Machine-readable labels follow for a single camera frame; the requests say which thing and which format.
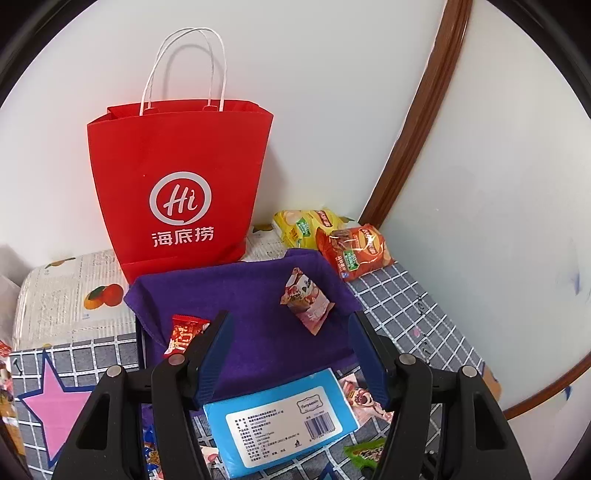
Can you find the purple cloth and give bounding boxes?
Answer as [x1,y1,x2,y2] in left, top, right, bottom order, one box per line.
[124,248,363,416]

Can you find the white red cartoon snack packet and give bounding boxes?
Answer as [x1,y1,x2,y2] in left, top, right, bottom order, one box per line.
[339,375,393,421]

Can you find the pink white printed snack packet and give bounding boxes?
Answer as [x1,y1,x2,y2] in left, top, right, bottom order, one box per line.
[280,267,335,335]

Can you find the brown wooden frame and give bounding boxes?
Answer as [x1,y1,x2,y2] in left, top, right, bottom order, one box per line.
[359,0,591,422]

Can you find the red candy packet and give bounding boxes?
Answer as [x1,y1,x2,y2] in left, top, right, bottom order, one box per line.
[164,315,211,361]

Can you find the green snack packet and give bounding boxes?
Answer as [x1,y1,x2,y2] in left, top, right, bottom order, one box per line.
[344,438,389,469]

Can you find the colourful packet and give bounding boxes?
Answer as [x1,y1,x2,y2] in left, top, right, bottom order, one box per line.
[0,339,24,462]

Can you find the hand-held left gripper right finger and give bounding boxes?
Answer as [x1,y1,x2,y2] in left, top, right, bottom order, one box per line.
[347,311,536,480]

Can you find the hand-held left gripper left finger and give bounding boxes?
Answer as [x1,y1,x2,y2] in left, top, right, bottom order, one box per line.
[51,310,234,480]

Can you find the red paper bag white handles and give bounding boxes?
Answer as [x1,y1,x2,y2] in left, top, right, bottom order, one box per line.
[87,28,274,284]

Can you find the blue tissue pack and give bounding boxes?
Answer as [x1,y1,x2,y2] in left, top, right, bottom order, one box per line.
[203,368,361,478]

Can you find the yellow chips bag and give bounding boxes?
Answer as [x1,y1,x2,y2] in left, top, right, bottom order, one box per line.
[272,209,356,250]

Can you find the fruit print pillow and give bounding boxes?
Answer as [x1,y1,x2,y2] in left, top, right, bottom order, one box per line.
[11,224,289,352]

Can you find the orange chips bag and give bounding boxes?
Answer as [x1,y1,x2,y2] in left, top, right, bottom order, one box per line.
[316,224,397,282]

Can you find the white plastic bag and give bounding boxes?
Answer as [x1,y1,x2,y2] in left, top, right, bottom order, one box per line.
[0,244,21,352]

